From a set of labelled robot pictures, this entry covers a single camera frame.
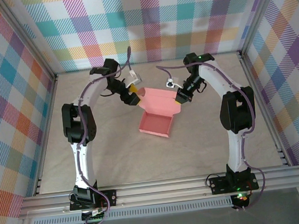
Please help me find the aluminium frame post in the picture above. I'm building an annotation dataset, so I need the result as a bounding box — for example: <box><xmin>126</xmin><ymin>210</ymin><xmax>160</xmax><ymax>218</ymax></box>
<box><xmin>0</xmin><ymin>0</ymin><xmax>57</xmax><ymax>84</ymax></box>
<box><xmin>232</xmin><ymin>0</ymin><xmax>292</xmax><ymax>56</ymax></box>

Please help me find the aluminium mounting rail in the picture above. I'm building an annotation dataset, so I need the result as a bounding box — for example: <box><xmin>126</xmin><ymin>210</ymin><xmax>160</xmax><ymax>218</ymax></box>
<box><xmin>16</xmin><ymin>165</ymin><xmax>299</xmax><ymax>220</ymax></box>

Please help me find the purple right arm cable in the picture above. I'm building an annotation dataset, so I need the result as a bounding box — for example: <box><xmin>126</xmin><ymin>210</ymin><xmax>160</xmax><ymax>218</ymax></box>
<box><xmin>156</xmin><ymin>55</ymin><xmax>270</xmax><ymax>219</ymax></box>

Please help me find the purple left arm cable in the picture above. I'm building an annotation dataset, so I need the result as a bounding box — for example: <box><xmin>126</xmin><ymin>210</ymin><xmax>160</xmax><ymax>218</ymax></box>
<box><xmin>64</xmin><ymin>45</ymin><xmax>151</xmax><ymax>224</ymax></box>

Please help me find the aluminium side rail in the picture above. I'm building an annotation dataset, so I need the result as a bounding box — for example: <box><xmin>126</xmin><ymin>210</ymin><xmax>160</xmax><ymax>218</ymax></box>
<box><xmin>238</xmin><ymin>47</ymin><xmax>291</xmax><ymax>171</ymax></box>
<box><xmin>21</xmin><ymin>74</ymin><xmax>70</xmax><ymax>196</ymax></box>

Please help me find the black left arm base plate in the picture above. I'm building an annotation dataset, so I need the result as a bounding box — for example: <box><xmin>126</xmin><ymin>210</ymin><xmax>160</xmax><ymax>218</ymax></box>
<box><xmin>68</xmin><ymin>189</ymin><xmax>119</xmax><ymax>212</ymax></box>

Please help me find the controller board with orange part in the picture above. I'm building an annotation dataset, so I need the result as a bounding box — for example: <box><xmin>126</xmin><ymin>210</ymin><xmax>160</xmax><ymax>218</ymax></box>
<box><xmin>231</xmin><ymin>192</ymin><xmax>251</xmax><ymax>209</ymax></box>

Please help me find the grey slotted cable duct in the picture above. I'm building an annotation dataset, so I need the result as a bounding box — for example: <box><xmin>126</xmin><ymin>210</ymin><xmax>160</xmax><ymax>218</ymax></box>
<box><xmin>31</xmin><ymin>198</ymin><xmax>234</xmax><ymax>224</ymax></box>

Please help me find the controller board with green terminal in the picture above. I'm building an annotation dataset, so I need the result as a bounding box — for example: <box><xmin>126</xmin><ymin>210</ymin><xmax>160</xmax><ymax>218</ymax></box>
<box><xmin>81</xmin><ymin>209</ymin><xmax>108</xmax><ymax>223</ymax></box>

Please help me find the pink paper box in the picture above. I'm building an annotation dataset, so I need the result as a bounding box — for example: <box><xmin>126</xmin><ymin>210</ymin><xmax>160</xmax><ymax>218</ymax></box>
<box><xmin>134</xmin><ymin>84</ymin><xmax>185</xmax><ymax>142</ymax></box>

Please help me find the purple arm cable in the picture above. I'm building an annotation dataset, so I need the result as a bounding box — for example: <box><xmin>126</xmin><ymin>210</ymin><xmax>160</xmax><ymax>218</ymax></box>
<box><xmin>64</xmin><ymin>45</ymin><xmax>151</xmax><ymax>224</ymax></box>
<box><xmin>156</xmin><ymin>55</ymin><xmax>270</xmax><ymax>219</ymax></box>

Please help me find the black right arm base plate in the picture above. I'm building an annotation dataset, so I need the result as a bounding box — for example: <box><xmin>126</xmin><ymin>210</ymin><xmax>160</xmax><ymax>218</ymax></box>
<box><xmin>208</xmin><ymin>171</ymin><xmax>259</xmax><ymax>195</ymax></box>

